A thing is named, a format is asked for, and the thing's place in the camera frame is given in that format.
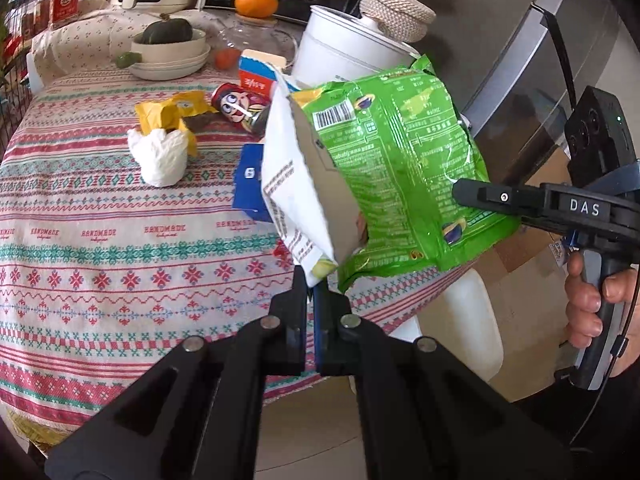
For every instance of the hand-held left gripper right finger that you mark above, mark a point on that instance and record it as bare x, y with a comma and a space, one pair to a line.
330, 335

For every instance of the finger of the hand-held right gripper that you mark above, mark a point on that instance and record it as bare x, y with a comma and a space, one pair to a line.
495, 199

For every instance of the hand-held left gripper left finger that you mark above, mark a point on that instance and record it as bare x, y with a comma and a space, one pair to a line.
291, 332

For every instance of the green snack bag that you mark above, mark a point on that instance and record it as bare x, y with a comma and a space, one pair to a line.
400, 160

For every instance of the white snack pouch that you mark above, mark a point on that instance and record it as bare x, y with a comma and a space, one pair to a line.
289, 180

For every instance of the person's right hand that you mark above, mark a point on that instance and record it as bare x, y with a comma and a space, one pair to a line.
582, 292

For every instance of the cardboard box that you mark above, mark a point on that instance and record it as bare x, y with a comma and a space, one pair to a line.
530, 280

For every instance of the white plastic container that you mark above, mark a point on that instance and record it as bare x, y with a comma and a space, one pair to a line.
465, 320

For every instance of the blue packet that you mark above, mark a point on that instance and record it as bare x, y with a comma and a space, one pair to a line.
247, 180

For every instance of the patterned woven tablecloth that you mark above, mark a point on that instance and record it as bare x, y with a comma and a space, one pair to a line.
125, 260

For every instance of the woven lidded basket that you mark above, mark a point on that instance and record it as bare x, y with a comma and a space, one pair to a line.
395, 10

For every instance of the white kitchen appliance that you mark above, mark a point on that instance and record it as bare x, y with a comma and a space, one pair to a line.
340, 45

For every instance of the crumpled white tissue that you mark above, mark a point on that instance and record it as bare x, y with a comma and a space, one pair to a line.
159, 157

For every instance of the cartoon print can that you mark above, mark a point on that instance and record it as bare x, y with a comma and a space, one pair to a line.
235, 102

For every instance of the yellow wrapper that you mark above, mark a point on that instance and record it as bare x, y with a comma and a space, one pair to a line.
160, 112

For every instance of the red white carton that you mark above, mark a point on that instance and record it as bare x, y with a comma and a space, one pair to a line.
255, 77

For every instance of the small tangerine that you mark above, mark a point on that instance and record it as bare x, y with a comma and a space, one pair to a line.
227, 58

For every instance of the clear plastic fruit bag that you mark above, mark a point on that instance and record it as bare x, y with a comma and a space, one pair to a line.
260, 40

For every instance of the white deep plate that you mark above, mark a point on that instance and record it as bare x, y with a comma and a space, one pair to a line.
170, 69

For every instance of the white bowl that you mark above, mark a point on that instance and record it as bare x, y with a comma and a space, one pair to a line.
167, 51

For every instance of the large orange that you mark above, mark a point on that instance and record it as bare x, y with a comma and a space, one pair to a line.
256, 1

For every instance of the small green fruit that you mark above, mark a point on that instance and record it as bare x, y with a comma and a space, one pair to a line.
127, 59

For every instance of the dark green avocado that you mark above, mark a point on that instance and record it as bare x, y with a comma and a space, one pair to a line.
164, 31

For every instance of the red label jar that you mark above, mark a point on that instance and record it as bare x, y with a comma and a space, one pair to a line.
65, 2
43, 9
27, 17

